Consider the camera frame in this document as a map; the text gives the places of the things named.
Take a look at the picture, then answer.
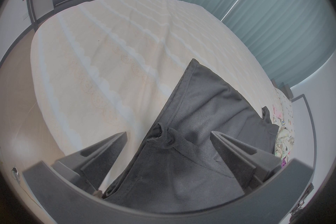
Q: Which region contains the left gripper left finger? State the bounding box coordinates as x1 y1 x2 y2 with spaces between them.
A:
52 132 128 190

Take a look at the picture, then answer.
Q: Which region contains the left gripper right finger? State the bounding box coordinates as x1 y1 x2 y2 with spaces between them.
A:
210 131 284 190

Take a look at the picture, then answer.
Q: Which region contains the black T-shirt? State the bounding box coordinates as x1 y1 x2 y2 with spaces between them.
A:
101 58 280 209

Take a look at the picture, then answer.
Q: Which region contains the bed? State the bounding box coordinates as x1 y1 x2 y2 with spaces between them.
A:
30 0 315 192

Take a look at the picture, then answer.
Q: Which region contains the white printed pyjama top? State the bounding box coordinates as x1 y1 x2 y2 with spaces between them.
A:
273 115 296 159

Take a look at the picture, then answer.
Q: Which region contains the white printed pillow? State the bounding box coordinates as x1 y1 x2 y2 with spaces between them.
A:
274 88 296 139

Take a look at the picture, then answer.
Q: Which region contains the grey bedside table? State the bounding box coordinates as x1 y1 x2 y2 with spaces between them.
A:
270 79 292 99

